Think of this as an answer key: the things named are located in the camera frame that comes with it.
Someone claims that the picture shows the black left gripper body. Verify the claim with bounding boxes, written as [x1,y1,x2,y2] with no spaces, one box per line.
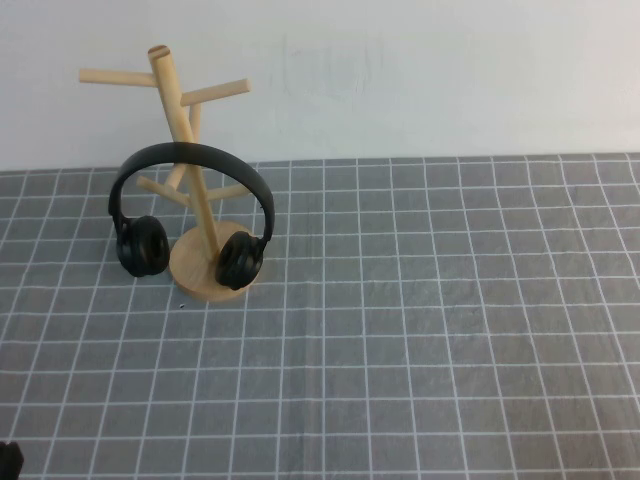
[0,439,25,480]

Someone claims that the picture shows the black over-ear headphones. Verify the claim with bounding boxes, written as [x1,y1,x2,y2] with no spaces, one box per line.
[108,141,275,291]

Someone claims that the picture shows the wooden branch headphone stand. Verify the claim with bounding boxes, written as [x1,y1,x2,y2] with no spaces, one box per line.
[78,44,264,305]

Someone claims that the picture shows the grey white-grid tablecloth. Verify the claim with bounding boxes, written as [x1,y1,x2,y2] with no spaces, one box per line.
[0,152,640,480]

